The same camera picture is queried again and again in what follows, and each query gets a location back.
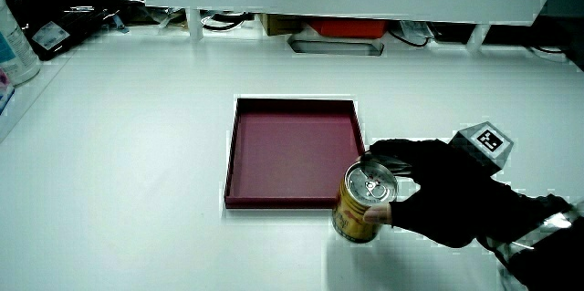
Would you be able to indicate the maroon square tray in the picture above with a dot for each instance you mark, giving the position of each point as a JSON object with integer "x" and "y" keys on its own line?
{"x": 292, "y": 154}

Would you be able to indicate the orange box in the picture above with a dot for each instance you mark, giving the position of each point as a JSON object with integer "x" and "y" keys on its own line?
{"x": 349, "y": 28}

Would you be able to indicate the white desk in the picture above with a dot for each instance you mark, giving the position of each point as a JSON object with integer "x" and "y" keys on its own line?
{"x": 114, "y": 168}

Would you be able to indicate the gold red bull can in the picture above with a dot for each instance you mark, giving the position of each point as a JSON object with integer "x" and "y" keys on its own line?
{"x": 352, "y": 218}

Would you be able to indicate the person's right forearm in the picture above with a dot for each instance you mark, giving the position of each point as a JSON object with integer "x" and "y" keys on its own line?
{"x": 554, "y": 259}

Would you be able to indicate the white plastic bottle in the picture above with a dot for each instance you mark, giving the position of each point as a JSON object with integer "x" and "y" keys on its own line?
{"x": 16, "y": 54}

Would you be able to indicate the black plastic bag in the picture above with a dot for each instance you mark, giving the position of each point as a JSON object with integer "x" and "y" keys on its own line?
{"x": 61, "y": 24}

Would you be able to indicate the brown cardboard box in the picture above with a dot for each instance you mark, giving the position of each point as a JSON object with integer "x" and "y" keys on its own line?
{"x": 278, "y": 24}

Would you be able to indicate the person's right hand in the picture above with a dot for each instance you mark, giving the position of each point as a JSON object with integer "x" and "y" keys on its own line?
{"x": 447, "y": 190}

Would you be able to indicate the blue pink packet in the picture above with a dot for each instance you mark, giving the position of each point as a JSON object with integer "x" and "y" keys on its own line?
{"x": 4, "y": 90}

